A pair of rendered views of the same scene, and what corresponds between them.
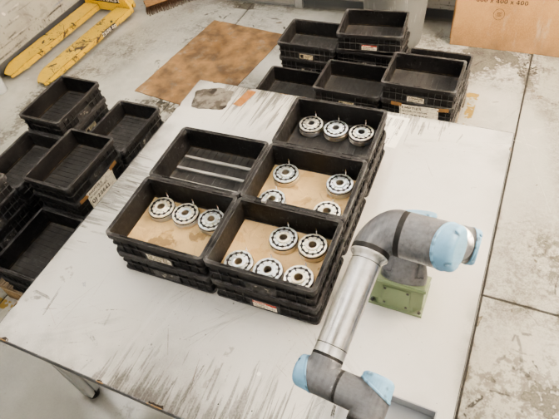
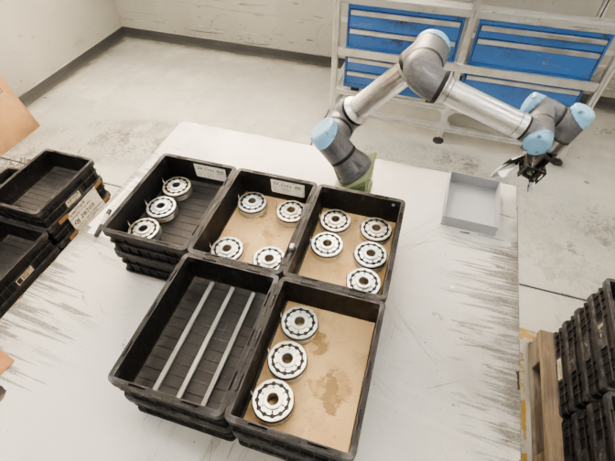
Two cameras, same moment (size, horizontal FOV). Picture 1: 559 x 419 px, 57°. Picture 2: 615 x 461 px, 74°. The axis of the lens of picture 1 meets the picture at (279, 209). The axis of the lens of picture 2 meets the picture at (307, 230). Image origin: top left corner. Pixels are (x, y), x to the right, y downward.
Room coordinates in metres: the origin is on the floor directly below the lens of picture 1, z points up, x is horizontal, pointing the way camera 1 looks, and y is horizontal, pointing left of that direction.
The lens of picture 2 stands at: (1.35, 0.79, 1.87)
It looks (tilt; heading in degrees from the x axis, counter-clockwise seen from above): 49 degrees down; 257
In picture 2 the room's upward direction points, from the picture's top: 1 degrees counter-clockwise
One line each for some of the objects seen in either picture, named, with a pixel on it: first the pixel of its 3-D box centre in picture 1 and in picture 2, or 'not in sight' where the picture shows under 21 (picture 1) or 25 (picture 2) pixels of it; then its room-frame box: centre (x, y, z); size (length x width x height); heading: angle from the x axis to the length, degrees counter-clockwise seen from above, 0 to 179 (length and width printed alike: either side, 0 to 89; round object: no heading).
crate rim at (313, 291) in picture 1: (274, 242); (348, 237); (1.05, 0.04, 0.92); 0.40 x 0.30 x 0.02; 60
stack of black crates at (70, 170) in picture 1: (86, 186); not in sight; (2.08, 1.02, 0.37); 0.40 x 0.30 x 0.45; 149
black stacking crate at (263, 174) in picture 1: (305, 189); (258, 227); (1.31, -0.11, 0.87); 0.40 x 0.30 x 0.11; 60
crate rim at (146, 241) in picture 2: (329, 128); (174, 198); (1.57, -0.26, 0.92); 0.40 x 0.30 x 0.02; 60
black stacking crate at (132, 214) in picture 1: (176, 225); (311, 364); (1.25, 0.39, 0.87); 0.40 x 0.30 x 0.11; 60
